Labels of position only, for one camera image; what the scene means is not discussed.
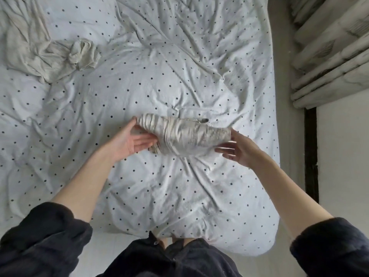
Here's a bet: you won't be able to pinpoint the person's left hand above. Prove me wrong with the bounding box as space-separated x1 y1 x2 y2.
103 117 158 164

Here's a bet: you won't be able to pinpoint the person's right hand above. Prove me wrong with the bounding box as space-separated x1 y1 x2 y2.
214 129 267 170

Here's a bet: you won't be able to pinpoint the cream patterned pyjama top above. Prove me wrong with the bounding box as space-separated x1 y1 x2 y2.
137 113 233 157

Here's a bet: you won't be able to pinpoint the beige textured pajama pants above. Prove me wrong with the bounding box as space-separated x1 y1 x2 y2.
0 0 101 84

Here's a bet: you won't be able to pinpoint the person's left forearm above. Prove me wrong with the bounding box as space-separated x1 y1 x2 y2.
52 153 119 223

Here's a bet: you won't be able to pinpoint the person's right forearm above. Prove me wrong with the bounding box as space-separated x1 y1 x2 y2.
251 155 334 239

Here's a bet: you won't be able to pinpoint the white dotted bed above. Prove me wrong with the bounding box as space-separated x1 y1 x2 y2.
0 0 281 256

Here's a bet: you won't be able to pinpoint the person's dark shorts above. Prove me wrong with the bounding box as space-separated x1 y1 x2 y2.
97 232 243 277

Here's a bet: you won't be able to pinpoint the person's black left sleeve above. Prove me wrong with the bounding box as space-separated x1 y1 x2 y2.
0 202 93 277

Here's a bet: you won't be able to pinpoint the person's black sleeve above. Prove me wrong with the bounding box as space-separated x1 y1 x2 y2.
289 216 369 277
0 202 93 277

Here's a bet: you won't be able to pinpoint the person's black right sleeve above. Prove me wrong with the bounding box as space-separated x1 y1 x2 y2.
289 216 369 277

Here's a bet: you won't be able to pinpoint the striped beige curtain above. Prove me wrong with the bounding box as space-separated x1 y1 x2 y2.
288 0 369 110

